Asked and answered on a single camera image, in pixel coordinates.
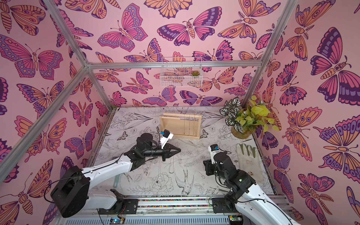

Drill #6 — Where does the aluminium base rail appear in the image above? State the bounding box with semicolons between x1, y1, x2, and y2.
53;196;294;225

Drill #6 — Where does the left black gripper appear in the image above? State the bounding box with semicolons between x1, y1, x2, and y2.
143;144;181;163

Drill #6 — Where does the small succulent in basket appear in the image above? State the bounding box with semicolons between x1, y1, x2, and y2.
191;70;200;77

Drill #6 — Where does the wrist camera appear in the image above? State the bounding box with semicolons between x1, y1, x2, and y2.
208;144;221;164
160;129;173;149

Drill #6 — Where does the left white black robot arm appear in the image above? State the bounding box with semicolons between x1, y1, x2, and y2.
50;130;181;218

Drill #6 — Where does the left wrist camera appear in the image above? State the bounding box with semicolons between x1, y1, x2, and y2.
160;129;173;149

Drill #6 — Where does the white wire wall basket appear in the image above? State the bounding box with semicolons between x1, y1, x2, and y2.
158;57;203;88

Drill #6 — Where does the beige green gardening glove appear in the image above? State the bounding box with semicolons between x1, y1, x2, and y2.
236;143;264;184

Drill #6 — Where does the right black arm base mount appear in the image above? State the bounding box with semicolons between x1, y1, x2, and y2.
210;195;239;214

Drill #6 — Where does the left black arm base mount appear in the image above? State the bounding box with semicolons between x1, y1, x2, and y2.
98;189;139;215

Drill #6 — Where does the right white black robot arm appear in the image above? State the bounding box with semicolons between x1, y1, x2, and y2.
203;151;298;225

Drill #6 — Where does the metal cage frame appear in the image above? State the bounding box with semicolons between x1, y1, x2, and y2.
1;1;297;181

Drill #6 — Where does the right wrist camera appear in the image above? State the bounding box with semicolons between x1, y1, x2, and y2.
208;144;221;164

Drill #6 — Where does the potted green leafy plant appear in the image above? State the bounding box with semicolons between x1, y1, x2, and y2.
219;95;281;137

